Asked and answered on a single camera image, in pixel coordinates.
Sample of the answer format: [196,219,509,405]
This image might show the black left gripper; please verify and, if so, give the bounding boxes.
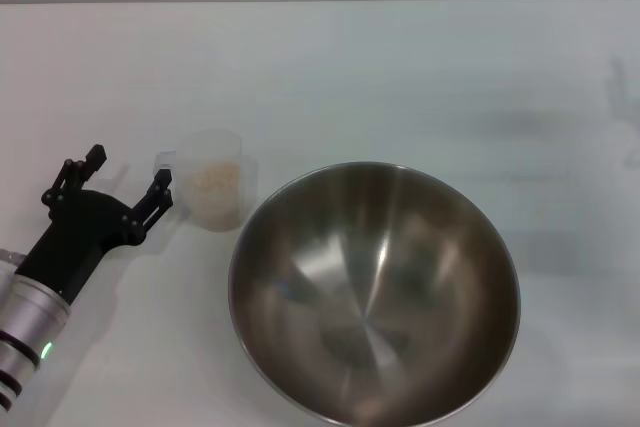
[14,143,175,304]

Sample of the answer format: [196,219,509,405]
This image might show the white rice grains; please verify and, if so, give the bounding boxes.
[191,158,242,224]

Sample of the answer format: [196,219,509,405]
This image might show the clear plastic measuring cup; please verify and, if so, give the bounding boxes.
[153,129,257,233]

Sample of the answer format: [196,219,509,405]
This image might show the stainless steel mixing bowl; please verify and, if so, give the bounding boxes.
[227,161,522,427]

